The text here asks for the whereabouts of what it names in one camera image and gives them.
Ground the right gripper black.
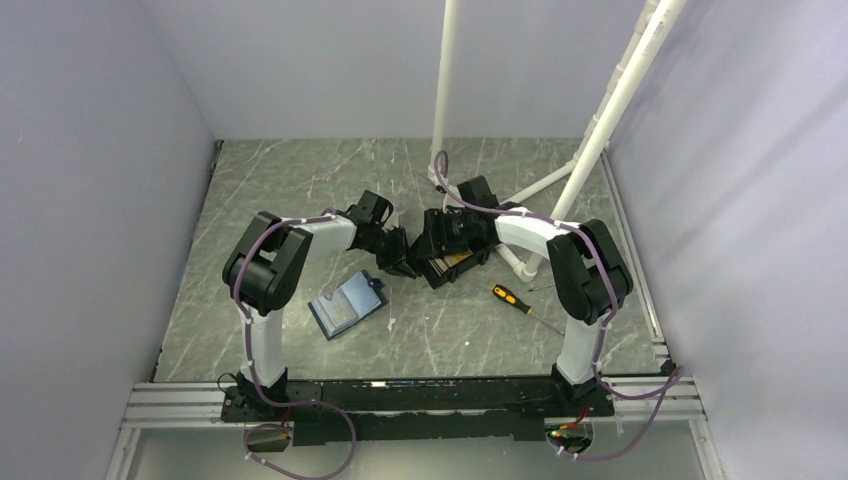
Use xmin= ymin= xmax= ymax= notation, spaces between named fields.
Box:
xmin=414 ymin=209 xmax=476 ymax=260

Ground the black card storage box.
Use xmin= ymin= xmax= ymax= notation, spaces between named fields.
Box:
xmin=411 ymin=207 xmax=498 ymax=289

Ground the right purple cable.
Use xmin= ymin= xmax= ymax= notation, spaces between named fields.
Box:
xmin=431 ymin=150 xmax=685 ymax=463

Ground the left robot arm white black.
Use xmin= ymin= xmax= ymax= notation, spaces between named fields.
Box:
xmin=222 ymin=190 xmax=419 ymax=420

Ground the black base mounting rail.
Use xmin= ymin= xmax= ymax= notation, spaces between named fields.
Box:
xmin=220 ymin=372 xmax=615 ymax=446

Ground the white pvc pipe frame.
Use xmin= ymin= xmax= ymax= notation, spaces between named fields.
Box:
xmin=427 ymin=0 xmax=688 ymax=283

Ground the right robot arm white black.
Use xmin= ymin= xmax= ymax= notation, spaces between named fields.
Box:
xmin=424 ymin=174 xmax=633 ymax=415

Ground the purple cable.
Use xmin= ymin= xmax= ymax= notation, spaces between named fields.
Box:
xmin=431 ymin=150 xmax=685 ymax=463
xmin=231 ymin=211 xmax=359 ymax=480

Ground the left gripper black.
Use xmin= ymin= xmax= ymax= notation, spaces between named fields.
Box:
xmin=365 ymin=225 xmax=421 ymax=279

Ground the orange black screwdriver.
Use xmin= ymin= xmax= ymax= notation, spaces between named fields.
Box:
xmin=491 ymin=284 xmax=565 ymax=336

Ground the blue card holder wallet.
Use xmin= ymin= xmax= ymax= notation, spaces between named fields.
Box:
xmin=308 ymin=270 xmax=389 ymax=341

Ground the white VIP credit card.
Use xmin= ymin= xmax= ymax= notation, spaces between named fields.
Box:
xmin=317 ymin=292 xmax=357 ymax=328

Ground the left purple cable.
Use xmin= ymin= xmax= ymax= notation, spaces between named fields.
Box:
xmin=231 ymin=211 xmax=359 ymax=480

